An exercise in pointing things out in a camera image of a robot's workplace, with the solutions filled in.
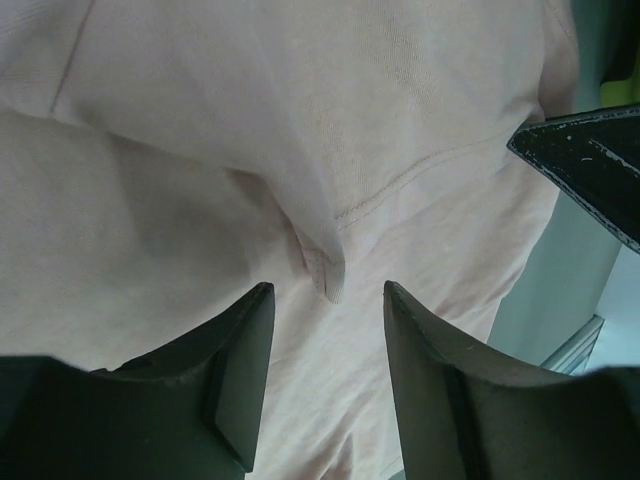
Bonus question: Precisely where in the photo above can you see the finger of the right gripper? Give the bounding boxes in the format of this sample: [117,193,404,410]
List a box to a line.
[507,105,640,252]

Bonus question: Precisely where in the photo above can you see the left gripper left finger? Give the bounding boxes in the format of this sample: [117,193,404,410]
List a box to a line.
[1,283,275,480]

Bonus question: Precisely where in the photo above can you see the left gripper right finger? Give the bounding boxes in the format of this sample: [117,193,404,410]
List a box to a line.
[384,281,639,479]

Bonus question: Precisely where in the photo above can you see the pink t shirt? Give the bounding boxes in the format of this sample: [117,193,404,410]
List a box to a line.
[1,1,578,479]

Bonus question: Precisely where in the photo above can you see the olive green plastic bin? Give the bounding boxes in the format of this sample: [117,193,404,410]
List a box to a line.
[600,1,639,108]

